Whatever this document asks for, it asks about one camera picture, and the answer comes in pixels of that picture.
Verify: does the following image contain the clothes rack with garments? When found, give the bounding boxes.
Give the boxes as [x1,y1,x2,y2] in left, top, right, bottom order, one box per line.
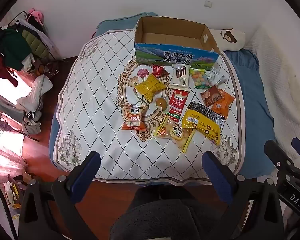
[0,11,58,82]

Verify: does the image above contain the black white striped garment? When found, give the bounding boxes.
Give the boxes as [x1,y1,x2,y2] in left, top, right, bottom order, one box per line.
[22,110,42,135]

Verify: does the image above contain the large yellow black snack packet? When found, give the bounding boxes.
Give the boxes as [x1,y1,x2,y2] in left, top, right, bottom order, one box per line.
[181,101,226,146]

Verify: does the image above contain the yellow crinkled snack packet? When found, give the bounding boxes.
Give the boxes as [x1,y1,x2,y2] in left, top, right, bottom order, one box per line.
[134,74,166,102]

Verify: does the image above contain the white chocolate stick packet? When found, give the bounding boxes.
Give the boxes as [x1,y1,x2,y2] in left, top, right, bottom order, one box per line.
[172,64,191,88]

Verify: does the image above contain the white diamond pattern floral quilt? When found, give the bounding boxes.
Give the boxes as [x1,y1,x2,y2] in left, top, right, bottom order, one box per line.
[57,29,243,183]

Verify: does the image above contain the person's dark fleece trousers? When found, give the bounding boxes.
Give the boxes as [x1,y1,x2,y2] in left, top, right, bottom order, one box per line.
[109,186,231,240]

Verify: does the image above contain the white grey snack packet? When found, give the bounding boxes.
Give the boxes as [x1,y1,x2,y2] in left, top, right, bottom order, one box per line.
[206,67,227,85]

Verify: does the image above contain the orange panda print snack packet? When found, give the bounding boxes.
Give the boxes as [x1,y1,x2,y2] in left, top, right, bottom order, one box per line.
[122,104,148,131]

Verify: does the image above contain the yellow bread snack packet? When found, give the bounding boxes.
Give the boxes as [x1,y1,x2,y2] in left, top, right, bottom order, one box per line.
[155,114,196,153]

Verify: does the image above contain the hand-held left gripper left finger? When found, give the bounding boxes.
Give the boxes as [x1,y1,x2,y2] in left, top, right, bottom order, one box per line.
[18,151,102,240]

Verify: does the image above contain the brown snack packet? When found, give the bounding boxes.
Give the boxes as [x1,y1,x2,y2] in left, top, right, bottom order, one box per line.
[200,85,223,107]

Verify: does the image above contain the white textured blanket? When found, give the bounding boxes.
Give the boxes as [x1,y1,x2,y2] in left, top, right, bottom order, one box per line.
[245,25,300,155]

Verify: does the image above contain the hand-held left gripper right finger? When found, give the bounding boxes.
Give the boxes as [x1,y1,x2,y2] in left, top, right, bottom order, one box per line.
[202,151,284,240]

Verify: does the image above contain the red and white snack packet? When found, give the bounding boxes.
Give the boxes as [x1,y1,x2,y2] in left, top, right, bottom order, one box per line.
[168,88,190,123]

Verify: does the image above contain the plain white pillow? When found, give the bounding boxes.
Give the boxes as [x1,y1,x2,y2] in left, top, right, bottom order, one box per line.
[16,75,53,112]

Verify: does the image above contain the white bear print pillow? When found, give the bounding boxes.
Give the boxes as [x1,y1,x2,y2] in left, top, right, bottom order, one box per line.
[210,27,246,52]

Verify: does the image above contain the blue pillow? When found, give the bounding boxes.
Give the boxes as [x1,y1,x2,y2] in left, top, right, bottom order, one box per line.
[95,12,158,37]

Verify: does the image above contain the small red snack packet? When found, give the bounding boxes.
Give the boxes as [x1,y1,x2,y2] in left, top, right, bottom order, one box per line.
[152,65,170,78]

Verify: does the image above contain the clear wrapped yolk pastry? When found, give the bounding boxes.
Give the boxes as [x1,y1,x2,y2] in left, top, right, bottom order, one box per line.
[152,95,170,114]

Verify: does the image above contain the cardboard milk box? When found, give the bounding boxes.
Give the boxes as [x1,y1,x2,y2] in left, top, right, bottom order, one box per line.
[134,16,220,70]

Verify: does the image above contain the colourful candy ball bag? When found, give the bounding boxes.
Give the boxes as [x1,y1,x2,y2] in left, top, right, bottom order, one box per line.
[189,68,212,89]

